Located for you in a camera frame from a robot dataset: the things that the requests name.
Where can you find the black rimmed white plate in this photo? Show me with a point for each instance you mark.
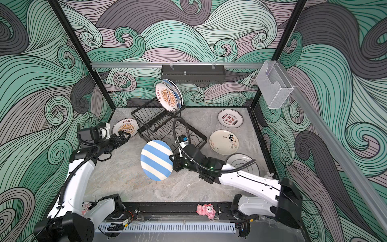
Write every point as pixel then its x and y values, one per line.
pixel 237 160

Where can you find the pink plush toy centre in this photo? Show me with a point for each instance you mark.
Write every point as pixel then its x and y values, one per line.
pixel 206 210

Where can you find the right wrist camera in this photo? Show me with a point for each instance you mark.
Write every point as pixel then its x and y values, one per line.
pixel 183 140

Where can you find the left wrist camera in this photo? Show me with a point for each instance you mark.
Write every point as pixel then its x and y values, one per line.
pixel 104 131

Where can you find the red patterned white plate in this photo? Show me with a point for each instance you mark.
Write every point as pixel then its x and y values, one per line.
pixel 230 118

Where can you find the white rabbit pink stand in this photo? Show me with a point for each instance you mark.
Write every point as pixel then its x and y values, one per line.
pixel 269 175

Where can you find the pink plush toy left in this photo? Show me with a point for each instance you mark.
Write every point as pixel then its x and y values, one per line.
pixel 85 207

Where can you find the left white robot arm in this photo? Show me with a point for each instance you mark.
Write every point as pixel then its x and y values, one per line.
pixel 66 222

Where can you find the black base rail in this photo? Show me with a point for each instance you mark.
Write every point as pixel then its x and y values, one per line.
pixel 223 211

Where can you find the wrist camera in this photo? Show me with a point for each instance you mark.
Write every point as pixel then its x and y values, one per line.
pixel 104 131
pixel 183 140

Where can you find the cream cartoon plate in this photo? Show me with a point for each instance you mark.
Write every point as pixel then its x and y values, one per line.
pixel 224 142

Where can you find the blue striped plate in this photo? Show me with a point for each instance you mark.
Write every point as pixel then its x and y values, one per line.
pixel 176 91
pixel 155 160

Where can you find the clear acrylic wall holder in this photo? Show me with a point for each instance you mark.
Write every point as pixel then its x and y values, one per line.
pixel 274 83

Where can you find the aluminium rail wall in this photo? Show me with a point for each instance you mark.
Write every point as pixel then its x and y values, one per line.
pixel 369 194
pixel 96 65

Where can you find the aluminium rail back wall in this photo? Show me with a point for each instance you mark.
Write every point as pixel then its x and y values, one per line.
pixel 96 65

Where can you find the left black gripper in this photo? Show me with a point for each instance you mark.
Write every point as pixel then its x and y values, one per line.
pixel 117 143

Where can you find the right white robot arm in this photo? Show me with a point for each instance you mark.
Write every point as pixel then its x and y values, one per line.
pixel 280 199

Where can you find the black wire dish rack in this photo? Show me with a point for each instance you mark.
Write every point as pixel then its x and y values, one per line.
pixel 156 123

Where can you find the orange sunburst plate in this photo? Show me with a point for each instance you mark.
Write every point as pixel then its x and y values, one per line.
pixel 128 125
pixel 166 97

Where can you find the white slotted cable duct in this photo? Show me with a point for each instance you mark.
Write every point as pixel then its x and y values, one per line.
pixel 179 227

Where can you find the aluminium rail right wall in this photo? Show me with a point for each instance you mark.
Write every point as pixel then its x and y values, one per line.
pixel 369 194

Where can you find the black perforated wall shelf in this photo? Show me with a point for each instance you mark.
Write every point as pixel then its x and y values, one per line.
pixel 194 74

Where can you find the pink plush toy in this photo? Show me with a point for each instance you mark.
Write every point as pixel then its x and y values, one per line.
pixel 85 207
pixel 206 210

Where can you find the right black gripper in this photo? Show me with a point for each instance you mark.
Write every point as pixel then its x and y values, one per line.
pixel 177 161

